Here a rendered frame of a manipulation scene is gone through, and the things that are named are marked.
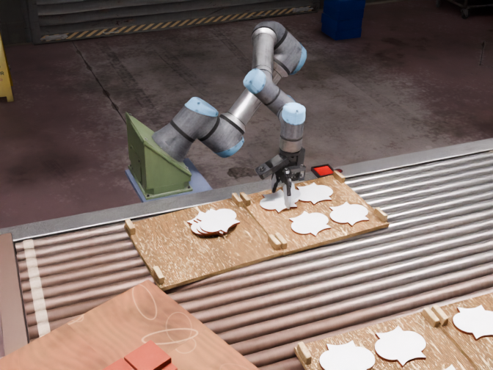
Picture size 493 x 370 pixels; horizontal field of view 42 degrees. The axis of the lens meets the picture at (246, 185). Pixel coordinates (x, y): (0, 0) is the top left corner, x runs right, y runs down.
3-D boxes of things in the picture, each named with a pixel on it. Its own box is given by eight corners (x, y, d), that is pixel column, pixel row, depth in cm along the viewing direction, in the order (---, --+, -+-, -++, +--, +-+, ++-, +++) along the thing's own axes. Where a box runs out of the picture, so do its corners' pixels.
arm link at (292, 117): (303, 100, 216) (309, 111, 209) (299, 131, 221) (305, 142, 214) (279, 100, 214) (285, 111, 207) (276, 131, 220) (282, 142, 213)
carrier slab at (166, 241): (124, 227, 216) (123, 224, 215) (234, 200, 232) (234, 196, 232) (161, 291, 190) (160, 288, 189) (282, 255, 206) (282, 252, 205)
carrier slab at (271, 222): (237, 200, 232) (237, 197, 232) (334, 177, 248) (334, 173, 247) (283, 256, 206) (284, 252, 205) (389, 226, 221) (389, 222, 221)
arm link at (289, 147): (287, 143, 212) (275, 133, 219) (285, 156, 215) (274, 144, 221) (307, 140, 215) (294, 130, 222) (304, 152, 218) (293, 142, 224)
